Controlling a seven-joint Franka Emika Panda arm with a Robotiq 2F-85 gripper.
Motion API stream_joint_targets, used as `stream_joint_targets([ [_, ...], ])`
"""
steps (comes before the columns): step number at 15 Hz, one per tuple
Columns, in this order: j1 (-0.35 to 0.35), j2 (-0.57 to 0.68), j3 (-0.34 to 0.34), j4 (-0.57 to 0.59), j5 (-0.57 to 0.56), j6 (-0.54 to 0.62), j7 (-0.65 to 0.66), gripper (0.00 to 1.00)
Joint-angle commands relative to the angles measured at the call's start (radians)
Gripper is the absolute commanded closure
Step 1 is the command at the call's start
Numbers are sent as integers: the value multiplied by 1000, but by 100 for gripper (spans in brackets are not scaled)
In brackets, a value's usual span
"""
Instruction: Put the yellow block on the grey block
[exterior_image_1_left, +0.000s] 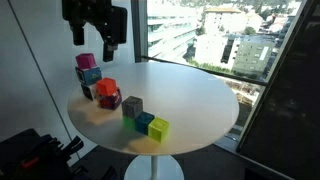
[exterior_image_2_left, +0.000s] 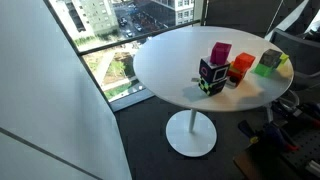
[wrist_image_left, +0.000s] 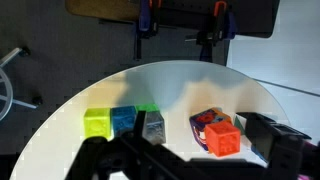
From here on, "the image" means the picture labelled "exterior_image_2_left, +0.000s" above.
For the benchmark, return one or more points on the yellow translucent block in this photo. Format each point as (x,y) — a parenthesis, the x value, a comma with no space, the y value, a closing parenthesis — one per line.
(284,59)

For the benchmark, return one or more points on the magenta block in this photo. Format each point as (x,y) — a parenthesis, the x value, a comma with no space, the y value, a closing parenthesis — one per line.
(220,53)

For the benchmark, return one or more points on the orange block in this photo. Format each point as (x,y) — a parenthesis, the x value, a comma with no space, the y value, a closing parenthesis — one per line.
(244,61)

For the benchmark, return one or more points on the green block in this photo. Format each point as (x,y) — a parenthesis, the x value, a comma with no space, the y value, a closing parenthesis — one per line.
(263,70)

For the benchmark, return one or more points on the black green checkered cube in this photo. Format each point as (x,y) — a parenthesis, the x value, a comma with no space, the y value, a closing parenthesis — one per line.
(211,87)

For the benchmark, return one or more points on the dark blue patterned cube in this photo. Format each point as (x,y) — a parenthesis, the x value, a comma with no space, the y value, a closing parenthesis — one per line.
(213,71)

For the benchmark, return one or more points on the purple red patterned cube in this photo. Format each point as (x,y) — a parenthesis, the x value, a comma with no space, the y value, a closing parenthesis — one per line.
(236,77)

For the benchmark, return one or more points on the office chair base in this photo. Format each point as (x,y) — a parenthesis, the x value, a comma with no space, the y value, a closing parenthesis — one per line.
(298,53)

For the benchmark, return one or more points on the black perforated board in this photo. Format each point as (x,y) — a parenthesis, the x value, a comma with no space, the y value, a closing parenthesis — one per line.
(308,146)

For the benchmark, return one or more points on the white round table pedestal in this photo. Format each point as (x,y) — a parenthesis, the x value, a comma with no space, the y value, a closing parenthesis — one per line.
(191,133)

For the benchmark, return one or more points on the black window frame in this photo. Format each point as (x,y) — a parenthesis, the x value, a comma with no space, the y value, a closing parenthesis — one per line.
(133,37)

